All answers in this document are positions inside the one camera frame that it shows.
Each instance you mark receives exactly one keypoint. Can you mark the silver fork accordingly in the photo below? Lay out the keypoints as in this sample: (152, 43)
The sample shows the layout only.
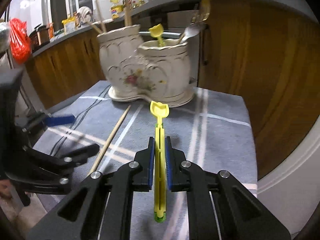
(191, 31)

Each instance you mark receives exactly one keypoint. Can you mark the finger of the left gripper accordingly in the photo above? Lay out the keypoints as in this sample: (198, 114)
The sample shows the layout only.
(51, 121)
(80, 156)

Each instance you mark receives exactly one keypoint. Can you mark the person's right hand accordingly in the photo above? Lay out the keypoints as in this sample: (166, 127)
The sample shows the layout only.
(5, 189)

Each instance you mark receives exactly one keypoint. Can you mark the yellow food package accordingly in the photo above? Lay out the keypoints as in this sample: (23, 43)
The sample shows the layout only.
(69, 25)

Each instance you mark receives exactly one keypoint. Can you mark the cream ceramic boot vase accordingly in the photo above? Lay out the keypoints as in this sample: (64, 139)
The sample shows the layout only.
(144, 70)

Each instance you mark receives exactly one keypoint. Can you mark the grey kitchen countertop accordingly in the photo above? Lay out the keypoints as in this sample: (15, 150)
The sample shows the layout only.
(150, 5)

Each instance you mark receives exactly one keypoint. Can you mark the red plastic bag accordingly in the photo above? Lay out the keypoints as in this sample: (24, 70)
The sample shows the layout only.
(20, 43)

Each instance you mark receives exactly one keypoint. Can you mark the gold fork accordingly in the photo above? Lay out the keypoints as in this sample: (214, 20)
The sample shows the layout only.
(201, 12)

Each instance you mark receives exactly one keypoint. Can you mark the yellow spatula in vase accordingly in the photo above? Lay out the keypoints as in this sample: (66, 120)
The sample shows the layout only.
(156, 32)

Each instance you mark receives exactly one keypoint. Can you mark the yellow green plastic spatula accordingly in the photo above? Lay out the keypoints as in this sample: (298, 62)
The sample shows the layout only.
(159, 111)

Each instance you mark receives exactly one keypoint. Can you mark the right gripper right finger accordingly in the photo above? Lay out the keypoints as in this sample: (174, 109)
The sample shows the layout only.
(176, 179)

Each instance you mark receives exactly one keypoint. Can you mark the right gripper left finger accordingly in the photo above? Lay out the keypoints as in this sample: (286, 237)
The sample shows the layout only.
(143, 178)

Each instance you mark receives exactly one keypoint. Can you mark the grey striped table cloth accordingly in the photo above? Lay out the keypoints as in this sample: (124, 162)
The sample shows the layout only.
(213, 130)

